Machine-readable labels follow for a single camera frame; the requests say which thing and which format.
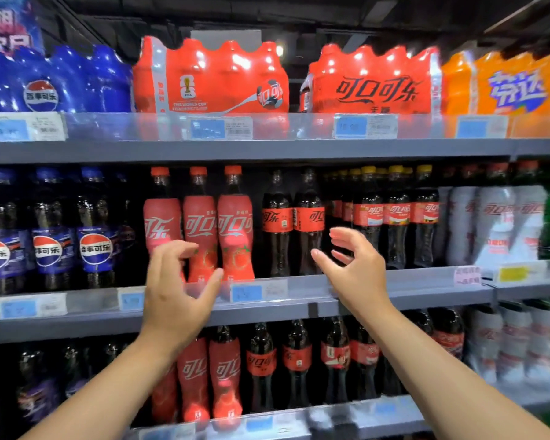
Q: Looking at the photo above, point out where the person's right hand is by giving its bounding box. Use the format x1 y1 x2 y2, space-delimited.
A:
310 226 391 326

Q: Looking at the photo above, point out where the person's left hand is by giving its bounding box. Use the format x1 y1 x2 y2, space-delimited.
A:
137 240 226 358

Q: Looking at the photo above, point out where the red cola bottle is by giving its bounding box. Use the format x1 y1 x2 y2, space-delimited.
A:
177 334 212 425
151 362 180 424
183 166 219 285
209 327 244 422

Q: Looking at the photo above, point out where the row of dark cola bottles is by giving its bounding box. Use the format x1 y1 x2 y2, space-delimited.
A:
246 307 469 413
261 169 326 277
328 164 441 270

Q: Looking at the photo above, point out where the dark cola bottle blue label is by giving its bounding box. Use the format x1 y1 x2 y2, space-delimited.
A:
16 343 58 425
59 342 120 400

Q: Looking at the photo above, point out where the white cola bottle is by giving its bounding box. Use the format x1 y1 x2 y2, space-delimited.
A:
497 302 533 380
467 305 504 381
527 300 550 376

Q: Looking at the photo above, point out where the row of blue label cola bottles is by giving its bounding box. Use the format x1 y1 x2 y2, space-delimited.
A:
0 166 139 294

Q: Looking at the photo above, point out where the grey store shelving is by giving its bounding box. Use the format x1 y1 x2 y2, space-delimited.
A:
0 109 550 440

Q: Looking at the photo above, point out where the red cola multipack large script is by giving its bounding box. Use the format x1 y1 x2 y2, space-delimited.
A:
299 43 444 117

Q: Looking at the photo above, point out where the red cola multipack round logo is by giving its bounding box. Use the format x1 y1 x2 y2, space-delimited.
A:
133 36 290 116

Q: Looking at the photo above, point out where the orange Fanta multipack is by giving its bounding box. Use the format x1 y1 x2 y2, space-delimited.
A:
440 50 550 120

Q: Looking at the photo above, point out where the blue Pepsi multipack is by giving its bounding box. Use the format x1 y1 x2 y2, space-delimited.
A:
0 43 134 116

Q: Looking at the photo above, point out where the person's right forearm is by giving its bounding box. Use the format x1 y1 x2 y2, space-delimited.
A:
357 302 550 440

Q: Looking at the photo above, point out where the person's left forearm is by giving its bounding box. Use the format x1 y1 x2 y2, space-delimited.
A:
23 334 180 440

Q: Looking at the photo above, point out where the grey rectangular panel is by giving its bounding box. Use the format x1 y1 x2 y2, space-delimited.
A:
191 30 262 53

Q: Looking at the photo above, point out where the blue promo banner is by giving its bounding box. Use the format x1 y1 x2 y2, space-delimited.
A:
0 0 45 56

